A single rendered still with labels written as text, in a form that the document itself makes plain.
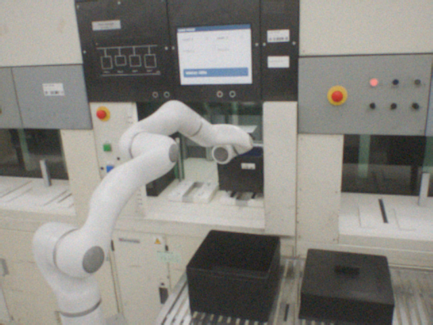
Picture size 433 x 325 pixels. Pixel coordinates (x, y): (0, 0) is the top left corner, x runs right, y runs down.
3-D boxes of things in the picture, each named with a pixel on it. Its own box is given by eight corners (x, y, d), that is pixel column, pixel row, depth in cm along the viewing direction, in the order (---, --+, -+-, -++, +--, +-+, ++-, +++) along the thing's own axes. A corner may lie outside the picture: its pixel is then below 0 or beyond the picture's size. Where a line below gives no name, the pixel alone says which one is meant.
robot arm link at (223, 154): (237, 132, 168) (218, 139, 172) (227, 140, 157) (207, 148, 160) (245, 150, 170) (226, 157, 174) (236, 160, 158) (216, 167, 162)
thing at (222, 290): (212, 267, 163) (210, 229, 157) (281, 275, 155) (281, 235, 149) (187, 311, 138) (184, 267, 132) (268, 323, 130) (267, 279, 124)
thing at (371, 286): (298, 318, 131) (298, 285, 127) (306, 269, 158) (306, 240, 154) (394, 332, 123) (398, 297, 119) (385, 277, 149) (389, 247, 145)
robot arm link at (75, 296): (75, 323, 107) (59, 244, 99) (36, 299, 117) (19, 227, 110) (110, 298, 116) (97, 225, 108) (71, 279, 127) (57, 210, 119)
